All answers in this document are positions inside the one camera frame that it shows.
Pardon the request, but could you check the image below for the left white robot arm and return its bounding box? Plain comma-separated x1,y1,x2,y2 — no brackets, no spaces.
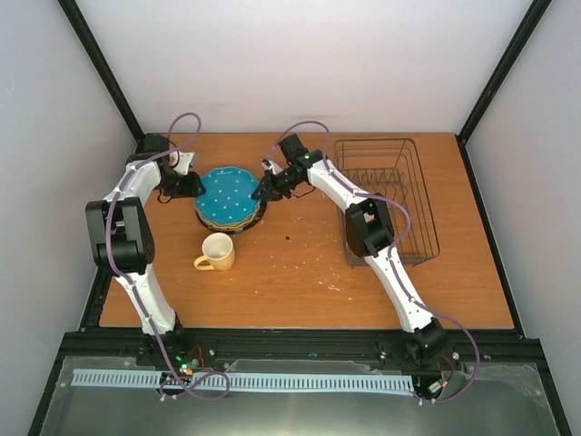
85,134,205,366

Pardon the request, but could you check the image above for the right controller board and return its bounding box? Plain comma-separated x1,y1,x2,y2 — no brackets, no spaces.
428,354,455,396

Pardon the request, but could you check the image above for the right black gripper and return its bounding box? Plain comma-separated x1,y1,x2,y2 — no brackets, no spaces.
251,167,302,202

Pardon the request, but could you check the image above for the black rimmed striped plate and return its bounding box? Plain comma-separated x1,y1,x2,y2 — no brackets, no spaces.
194,197,267,234

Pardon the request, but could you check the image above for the black aluminium frame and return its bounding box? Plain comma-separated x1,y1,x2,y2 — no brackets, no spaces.
29,1,571,435

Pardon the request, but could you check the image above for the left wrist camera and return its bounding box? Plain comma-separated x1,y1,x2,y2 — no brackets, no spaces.
170,152,197,175

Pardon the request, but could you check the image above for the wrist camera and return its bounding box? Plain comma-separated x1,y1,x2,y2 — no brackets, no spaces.
170,152,197,175
261,158,282,174

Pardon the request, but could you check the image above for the black wire dish rack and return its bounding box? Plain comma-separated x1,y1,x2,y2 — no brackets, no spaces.
332,137,440,266

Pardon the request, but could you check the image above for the yellow plate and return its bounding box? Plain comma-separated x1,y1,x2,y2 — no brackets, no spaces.
196,208,264,232

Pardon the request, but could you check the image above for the yellow mug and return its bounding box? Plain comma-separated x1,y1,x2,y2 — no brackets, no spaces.
193,233,235,272

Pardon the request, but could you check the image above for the teal polka dot plate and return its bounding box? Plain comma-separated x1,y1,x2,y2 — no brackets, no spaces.
195,166,260,226

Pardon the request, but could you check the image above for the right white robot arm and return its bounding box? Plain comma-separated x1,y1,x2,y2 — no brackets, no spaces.
251,134,446,368

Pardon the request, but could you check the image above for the controller board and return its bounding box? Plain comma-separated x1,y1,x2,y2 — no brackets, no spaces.
175,345,205,375
428,354,455,396

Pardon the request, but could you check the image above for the left controller board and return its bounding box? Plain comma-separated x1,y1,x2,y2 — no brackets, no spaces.
175,345,205,375

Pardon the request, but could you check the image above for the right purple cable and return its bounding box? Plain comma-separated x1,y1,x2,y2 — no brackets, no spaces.
265,120,481,405

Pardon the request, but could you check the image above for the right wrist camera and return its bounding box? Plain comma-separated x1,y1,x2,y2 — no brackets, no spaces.
261,158,282,174

